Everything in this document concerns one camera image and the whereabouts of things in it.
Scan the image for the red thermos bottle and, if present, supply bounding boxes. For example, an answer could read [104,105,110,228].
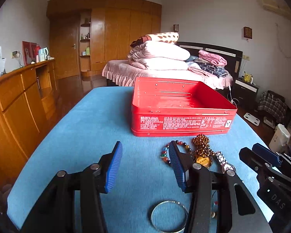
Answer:
[35,44,41,63]

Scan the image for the lower pink folded quilt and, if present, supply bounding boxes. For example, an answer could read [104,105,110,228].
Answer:
[129,57,188,70]

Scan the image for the dark wooden headboard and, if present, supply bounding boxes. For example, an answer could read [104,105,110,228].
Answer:
[176,41,243,79]

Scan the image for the white power strip cable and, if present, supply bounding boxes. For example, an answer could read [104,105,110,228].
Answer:
[228,85,238,107]

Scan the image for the plaid folded clothes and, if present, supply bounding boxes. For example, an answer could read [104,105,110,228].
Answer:
[194,59,229,78]

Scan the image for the thin silver bangle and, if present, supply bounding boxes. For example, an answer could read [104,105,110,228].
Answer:
[149,200,189,233]

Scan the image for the yellow pikachu toy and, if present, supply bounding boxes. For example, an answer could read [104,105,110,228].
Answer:
[243,72,253,84]

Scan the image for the brown wall calendar box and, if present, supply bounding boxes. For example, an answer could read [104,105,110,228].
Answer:
[243,26,253,39]

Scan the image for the plaid bag on chair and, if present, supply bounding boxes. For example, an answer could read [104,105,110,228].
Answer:
[258,91,288,124]

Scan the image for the red picture frame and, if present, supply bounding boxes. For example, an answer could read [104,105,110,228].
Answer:
[22,41,37,66]

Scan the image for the dark nightstand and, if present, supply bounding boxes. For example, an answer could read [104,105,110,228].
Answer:
[232,78,259,110]

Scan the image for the wooden door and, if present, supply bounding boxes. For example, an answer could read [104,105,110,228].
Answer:
[49,15,79,79]

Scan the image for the upper pink folded quilt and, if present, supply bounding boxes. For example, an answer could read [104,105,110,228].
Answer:
[127,41,190,61]

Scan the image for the wooden sideboard cabinet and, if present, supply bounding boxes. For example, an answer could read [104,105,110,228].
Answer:
[0,59,60,188]

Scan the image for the white trash bin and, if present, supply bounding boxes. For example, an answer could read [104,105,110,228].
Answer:
[269,124,290,153]

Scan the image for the wooden wardrobe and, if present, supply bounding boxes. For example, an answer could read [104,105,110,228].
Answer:
[46,0,162,77]

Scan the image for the bed with pink cover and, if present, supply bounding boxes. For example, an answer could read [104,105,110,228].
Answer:
[102,60,233,90]

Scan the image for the multicolour bead bracelet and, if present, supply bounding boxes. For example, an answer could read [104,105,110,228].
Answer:
[160,140,193,166]

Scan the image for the spotted yellow rolled blanket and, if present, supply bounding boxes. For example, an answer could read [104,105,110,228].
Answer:
[130,32,179,48]

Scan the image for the wall air conditioner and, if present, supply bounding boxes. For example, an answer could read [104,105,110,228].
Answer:
[257,0,291,21]

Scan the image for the amber bead necklace with pendant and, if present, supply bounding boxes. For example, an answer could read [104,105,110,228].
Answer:
[192,134,217,168]

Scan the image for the red metal tin box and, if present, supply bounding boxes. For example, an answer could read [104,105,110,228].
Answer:
[131,77,237,137]

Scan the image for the white bathroom scale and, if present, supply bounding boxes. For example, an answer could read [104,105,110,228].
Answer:
[243,113,260,126]

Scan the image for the pink folded clothes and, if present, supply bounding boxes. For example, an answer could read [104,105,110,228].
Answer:
[199,50,227,67]

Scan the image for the light blue electric kettle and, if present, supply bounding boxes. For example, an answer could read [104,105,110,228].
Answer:
[38,47,49,62]

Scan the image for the pink folded quilt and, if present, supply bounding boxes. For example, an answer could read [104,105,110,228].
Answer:
[127,41,190,61]
[129,57,188,70]

